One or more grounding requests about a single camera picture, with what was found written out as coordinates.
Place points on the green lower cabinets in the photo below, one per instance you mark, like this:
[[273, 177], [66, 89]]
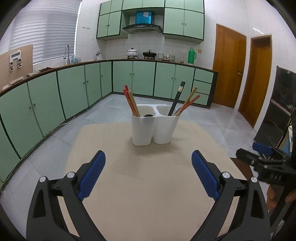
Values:
[[34, 107]]

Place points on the person's hand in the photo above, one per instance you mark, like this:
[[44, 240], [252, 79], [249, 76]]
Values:
[[273, 197]]

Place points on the dark cabinet at right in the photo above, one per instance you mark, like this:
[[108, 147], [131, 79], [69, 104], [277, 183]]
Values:
[[277, 118]]

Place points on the wooden door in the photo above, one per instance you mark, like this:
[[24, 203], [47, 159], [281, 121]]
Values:
[[257, 80], [229, 62]]

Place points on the range hood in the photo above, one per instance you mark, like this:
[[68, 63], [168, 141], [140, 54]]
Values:
[[144, 22]]

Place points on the left wooden door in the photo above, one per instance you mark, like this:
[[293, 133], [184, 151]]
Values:
[[229, 62]]

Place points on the red chopstick right compartment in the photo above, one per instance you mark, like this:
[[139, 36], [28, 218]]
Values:
[[186, 105]]

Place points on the right wooden door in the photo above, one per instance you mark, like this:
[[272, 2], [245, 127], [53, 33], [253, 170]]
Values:
[[257, 80]]

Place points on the black wok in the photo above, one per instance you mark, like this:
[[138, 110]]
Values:
[[149, 54]]

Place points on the green cabinets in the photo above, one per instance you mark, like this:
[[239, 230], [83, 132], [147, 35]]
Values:
[[181, 20], [34, 107]]

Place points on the green thermos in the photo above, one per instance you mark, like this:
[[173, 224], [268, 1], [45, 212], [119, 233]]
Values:
[[191, 56]]

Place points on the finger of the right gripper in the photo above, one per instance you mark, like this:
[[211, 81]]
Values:
[[250, 158], [262, 149]]

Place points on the kitchen faucet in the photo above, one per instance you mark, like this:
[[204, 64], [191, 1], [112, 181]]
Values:
[[67, 54]]

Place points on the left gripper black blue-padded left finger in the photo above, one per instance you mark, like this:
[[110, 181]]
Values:
[[45, 219]]

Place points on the window blinds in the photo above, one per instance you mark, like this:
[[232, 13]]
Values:
[[49, 26]]

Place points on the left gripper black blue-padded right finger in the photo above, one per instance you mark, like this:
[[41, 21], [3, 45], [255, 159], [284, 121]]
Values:
[[250, 220]]

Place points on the red orange patterned chopstick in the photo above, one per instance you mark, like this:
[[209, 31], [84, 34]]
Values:
[[129, 101]]

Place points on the white cooking pot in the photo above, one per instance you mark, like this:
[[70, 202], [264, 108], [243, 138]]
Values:
[[132, 53]]

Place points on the white double utensil holder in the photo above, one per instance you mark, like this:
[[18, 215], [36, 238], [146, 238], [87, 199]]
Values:
[[158, 129]]

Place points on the wooden chopstick right compartment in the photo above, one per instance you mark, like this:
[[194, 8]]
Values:
[[190, 96]]

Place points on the brown cardboard board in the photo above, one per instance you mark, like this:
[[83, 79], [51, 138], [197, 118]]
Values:
[[15, 64]]

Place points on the plain wooden chopstick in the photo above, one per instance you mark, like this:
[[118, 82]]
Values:
[[133, 103]]

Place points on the green upper cabinets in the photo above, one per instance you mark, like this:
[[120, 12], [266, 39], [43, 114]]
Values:
[[181, 20]]

